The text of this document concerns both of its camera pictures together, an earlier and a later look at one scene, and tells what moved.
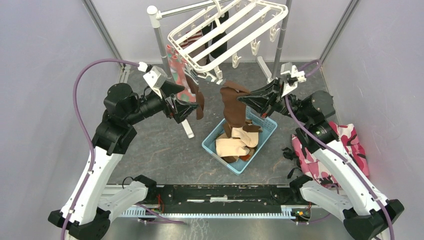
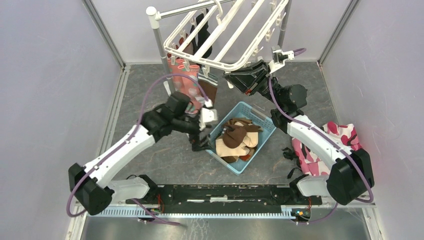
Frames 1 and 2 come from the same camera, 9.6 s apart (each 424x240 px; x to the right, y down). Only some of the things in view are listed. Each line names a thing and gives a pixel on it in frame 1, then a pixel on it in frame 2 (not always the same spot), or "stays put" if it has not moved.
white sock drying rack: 206,37 stays put
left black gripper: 181,109 to 197,144
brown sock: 193,86 to 209,84
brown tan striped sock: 227,147 stays put
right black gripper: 266,99 to 251,80
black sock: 221,39 to 200,36
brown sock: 234,110 to 234,136
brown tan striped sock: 248,132 stays put
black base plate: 193,197 stays put
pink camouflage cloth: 349,142 stays put
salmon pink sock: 180,74 to 193,88
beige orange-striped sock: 199,52 to 189,49
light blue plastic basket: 268,126 stays put
